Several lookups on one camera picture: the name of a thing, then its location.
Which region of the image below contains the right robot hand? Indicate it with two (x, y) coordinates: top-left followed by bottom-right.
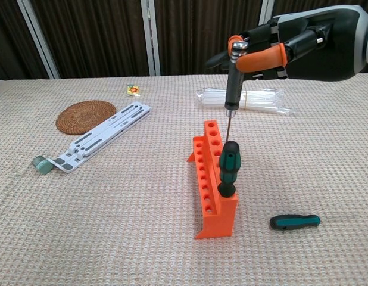
(204, 4), (368, 83)

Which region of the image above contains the silver black precision screwdriver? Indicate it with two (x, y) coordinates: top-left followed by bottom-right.
(224, 41), (250, 142)

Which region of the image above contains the large green black screwdriver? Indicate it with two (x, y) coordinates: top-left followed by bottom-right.
(217, 140), (241, 198)

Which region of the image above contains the small green black screwdriver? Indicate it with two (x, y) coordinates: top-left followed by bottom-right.
(269, 213), (356, 231)

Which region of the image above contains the orange screwdriver holder rack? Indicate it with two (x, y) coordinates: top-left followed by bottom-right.
(186, 119), (238, 240)

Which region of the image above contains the white folding laptop stand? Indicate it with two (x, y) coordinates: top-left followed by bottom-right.
(51, 101), (152, 173)

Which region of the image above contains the bundle of clear straws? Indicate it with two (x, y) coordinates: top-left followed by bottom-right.
(196, 86), (294, 116)

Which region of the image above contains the round woven rattan coaster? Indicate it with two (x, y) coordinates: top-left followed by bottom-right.
(55, 100), (117, 135)

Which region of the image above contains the beige woven tablecloth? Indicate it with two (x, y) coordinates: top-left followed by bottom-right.
(0, 73), (368, 286)

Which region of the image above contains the small green translucent block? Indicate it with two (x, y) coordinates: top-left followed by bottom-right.
(31, 155), (54, 175)

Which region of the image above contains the white aluminium partition post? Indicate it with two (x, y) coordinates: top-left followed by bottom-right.
(260, 0), (276, 26)
(141, 0), (161, 77)
(16, 0), (60, 80)

